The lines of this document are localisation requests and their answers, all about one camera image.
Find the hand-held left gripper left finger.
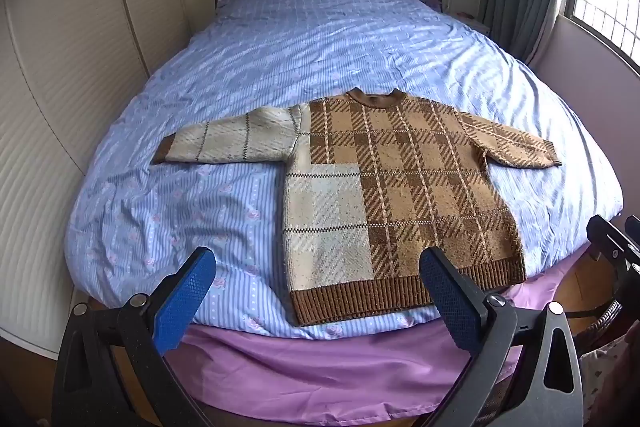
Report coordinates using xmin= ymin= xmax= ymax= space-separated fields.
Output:
xmin=51 ymin=246 xmax=217 ymax=427

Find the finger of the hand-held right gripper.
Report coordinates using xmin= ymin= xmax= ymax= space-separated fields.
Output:
xmin=585 ymin=214 xmax=640 ymax=280

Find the floral beige cloth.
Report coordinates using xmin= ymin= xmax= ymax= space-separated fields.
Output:
xmin=579 ymin=332 xmax=640 ymax=427

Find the purple bed sheet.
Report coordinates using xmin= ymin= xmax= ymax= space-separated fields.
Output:
xmin=162 ymin=257 xmax=601 ymax=414

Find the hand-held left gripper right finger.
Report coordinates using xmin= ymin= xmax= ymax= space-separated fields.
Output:
xmin=419 ymin=247 xmax=585 ymax=427

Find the white nightstand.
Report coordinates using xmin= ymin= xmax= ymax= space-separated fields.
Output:
xmin=457 ymin=9 xmax=493 ymax=38

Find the brown beige plaid sweater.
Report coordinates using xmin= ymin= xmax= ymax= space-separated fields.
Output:
xmin=150 ymin=88 xmax=563 ymax=327

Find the wooden bed frame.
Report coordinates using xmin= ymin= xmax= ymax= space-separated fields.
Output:
xmin=552 ymin=249 xmax=603 ymax=314

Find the blue striped floral duvet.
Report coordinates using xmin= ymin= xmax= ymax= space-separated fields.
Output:
xmin=70 ymin=0 xmax=626 ymax=340

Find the white wardrobe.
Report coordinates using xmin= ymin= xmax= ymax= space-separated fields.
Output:
xmin=0 ymin=0 xmax=196 ymax=360

